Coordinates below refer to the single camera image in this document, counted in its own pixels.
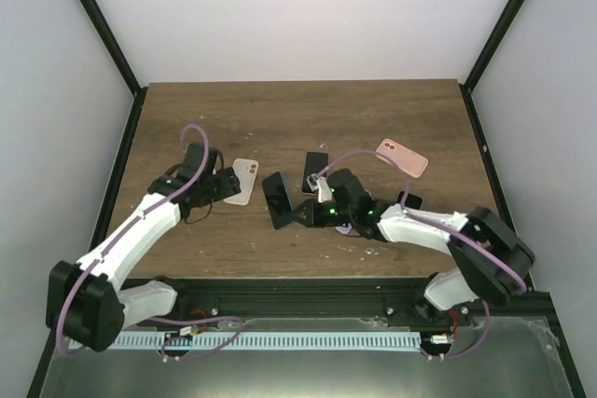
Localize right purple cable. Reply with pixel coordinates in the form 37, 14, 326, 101
316, 149, 528, 362

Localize teal-edged black phone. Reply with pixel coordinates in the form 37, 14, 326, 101
261, 172, 293, 230

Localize metal sheet plate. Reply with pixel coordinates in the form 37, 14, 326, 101
41, 318, 573, 397

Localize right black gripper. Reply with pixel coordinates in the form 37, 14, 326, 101
289, 199, 354, 229

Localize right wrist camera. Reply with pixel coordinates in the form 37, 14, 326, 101
306, 173, 333, 203

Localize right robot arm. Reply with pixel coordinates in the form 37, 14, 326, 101
262, 169, 535, 326

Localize light blue slotted cable duct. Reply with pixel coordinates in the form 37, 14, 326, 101
68, 331, 422, 351

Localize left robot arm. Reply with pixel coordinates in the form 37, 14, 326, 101
46, 144, 242, 351

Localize lavender phone case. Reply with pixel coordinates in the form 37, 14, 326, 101
335, 224, 353, 235

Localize beige phone case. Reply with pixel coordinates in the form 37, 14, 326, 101
224, 158, 259, 206

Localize pink phone case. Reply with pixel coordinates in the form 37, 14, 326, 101
376, 139, 428, 179

